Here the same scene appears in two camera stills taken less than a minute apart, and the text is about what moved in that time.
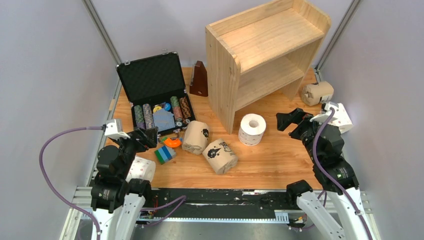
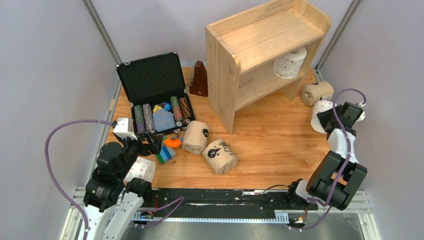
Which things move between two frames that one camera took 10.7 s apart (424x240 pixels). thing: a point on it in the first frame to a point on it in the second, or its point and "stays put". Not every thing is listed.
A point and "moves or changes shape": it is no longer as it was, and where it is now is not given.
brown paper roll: x=221 y=156 stays put
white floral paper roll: x=343 y=121 moves or changes shape
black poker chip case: x=155 y=87 stays put
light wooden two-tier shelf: x=253 y=55 stays put
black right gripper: x=297 y=116 to x=323 y=115
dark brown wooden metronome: x=198 y=83 stays put
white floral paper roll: x=252 y=127 to x=287 y=66
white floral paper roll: x=141 y=168 stays put
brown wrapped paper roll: x=314 y=93 stays put
